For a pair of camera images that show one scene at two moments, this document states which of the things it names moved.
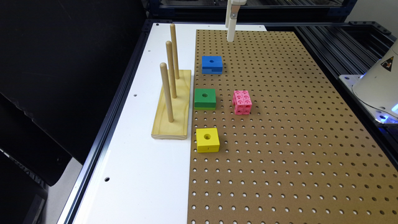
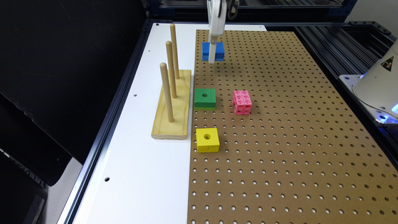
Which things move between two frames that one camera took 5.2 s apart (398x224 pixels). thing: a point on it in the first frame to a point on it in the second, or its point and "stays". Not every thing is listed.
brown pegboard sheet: [291, 150] stays
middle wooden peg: [170, 53] stays
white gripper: [231, 18] to [217, 13]
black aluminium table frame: [340, 42] stays
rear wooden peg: [175, 49] stays
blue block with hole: [212, 65] to [219, 51]
